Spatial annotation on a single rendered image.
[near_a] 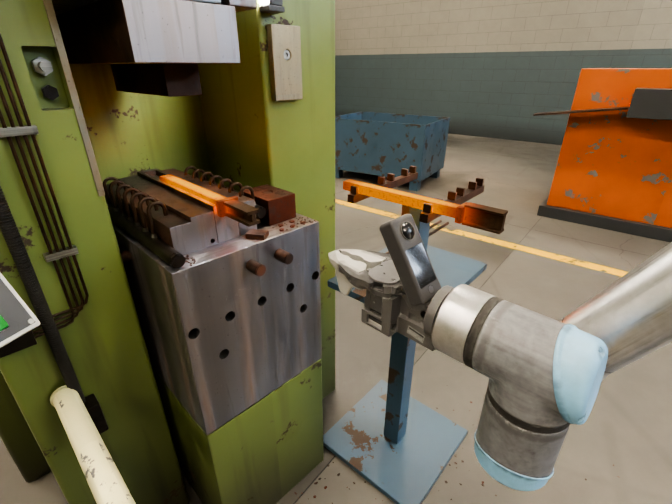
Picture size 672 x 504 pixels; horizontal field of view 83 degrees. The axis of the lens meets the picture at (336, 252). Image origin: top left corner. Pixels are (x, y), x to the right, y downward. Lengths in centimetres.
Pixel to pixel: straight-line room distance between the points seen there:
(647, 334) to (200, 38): 80
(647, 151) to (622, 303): 339
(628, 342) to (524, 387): 16
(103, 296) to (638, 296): 94
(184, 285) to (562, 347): 63
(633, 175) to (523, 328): 354
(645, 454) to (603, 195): 252
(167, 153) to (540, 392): 116
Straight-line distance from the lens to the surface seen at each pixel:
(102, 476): 84
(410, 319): 53
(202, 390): 96
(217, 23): 83
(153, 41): 78
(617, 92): 388
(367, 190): 97
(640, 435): 198
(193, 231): 84
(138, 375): 111
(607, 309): 56
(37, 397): 106
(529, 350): 44
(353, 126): 460
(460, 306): 46
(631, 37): 795
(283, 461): 135
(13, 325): 63
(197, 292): 82
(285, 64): 107
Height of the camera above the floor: 126
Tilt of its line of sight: 26 degrees down
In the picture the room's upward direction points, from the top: straight up
